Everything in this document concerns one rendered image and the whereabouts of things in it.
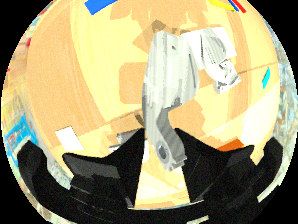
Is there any yellow flat bar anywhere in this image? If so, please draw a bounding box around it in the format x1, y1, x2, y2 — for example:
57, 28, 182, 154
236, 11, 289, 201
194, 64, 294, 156
208, 0, 235, 12

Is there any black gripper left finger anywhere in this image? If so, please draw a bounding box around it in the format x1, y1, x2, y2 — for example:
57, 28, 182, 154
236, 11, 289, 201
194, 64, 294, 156
61, 128, 146, 208

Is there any red flat bar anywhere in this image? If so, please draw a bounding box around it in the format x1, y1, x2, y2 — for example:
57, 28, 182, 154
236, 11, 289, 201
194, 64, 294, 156
233, 0, 246, 12

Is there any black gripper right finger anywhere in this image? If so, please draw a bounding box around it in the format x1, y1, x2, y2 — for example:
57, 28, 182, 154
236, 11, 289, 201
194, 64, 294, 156
174, 128, 255, 204

